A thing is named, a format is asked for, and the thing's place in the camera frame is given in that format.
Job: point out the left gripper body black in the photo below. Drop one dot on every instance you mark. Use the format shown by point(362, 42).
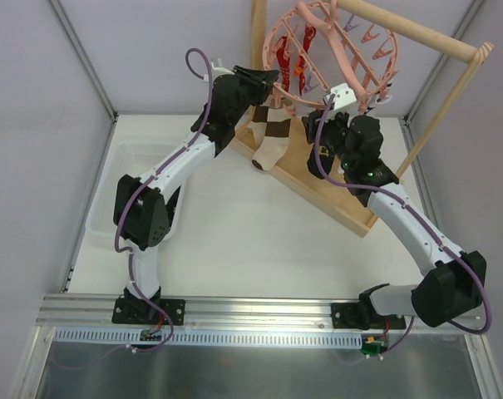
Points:
point(253, 83)

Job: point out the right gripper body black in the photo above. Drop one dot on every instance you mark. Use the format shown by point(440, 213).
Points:
point(314, 125)

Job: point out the black sock with white patch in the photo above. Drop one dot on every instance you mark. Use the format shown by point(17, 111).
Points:
point(320, 161)

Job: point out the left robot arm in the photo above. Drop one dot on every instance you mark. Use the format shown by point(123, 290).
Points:
point(145, 206)

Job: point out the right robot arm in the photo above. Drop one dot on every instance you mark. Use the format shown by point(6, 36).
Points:
point(452, 279)

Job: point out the pink round clip hanger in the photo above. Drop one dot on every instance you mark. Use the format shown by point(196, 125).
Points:
point(365, 58)

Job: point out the cream sock brown toe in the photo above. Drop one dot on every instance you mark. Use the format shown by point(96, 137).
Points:
point(259, 122)
point(276, 140)

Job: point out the white sock black stripes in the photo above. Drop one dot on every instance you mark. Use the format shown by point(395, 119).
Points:
point(377, 101)

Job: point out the purple clothes peg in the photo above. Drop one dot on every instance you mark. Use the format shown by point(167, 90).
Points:
point(351, 23)

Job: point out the white plastic laundry basket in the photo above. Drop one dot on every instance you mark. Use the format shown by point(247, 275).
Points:
point(130, 157)

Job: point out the green circuit board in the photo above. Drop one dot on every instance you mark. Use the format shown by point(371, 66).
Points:
point(374, 346)

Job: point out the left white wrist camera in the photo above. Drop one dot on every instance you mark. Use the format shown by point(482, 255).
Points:
point(217, 68)

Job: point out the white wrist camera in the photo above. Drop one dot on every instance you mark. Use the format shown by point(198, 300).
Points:
point(343, 95)
point(217, 68)

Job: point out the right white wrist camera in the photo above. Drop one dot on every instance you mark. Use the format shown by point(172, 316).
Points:
point(343, 95)

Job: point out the aluminium mounting rail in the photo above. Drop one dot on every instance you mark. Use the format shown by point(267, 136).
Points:
point(218, 322)

